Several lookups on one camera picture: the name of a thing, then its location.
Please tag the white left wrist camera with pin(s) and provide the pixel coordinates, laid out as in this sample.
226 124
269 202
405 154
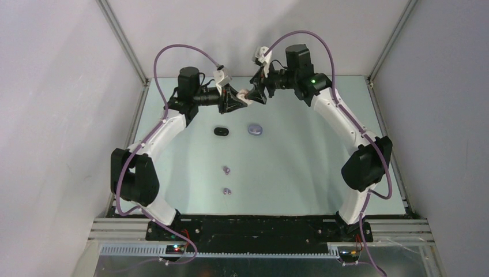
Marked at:
221 77

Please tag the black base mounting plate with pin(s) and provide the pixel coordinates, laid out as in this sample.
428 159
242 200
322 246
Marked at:
246 234

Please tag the black earbud charging case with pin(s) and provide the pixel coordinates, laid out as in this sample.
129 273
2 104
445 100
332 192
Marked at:
221 131

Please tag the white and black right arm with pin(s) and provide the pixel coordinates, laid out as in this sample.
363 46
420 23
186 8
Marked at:
369 154

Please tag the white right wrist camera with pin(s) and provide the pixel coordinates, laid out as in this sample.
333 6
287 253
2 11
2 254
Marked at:
262 57

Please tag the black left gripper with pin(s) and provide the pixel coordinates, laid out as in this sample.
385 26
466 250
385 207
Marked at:
228 101

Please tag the purple earbud charging case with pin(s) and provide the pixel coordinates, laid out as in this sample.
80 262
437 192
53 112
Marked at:
255 129

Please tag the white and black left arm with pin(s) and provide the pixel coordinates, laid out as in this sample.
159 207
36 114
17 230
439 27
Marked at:
134 177

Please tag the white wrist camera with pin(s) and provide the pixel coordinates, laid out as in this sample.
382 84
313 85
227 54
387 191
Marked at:
262 57
221 77

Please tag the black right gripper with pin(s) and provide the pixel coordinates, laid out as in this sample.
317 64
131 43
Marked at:
260 82

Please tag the white earbud charging case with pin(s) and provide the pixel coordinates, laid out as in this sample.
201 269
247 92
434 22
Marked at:
243 96

